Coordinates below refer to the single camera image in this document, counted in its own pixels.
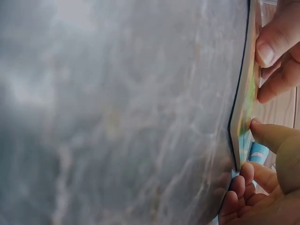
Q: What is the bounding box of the person's right hand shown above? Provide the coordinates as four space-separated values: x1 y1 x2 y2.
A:
219 118 300 225

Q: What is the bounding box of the colourful printed board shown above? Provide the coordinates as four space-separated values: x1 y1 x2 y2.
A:
228 0 267 175

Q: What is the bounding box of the person's left hand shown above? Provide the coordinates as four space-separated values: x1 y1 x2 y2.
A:
255 0 300 105

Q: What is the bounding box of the light blue packet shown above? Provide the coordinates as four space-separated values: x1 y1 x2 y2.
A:
247 141 278 165

